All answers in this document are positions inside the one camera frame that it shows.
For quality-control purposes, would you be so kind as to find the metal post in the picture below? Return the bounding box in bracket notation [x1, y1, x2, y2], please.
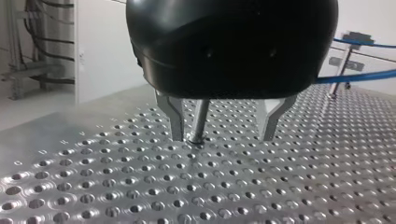
[328, 31, 375, 99]
[188, 98, 211, 145]

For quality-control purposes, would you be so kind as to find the grey metal rack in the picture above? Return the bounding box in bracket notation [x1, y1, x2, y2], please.
[0, 0, 76, 101]

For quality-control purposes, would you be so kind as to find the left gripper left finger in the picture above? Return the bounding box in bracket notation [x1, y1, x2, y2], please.
[154, 90, 185, 142]

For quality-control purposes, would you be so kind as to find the blue cable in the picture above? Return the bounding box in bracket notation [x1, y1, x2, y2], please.
[314, 36, 396, 85]

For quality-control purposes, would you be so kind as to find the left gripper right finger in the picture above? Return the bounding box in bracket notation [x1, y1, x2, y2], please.
[257, 94, 299, 142]

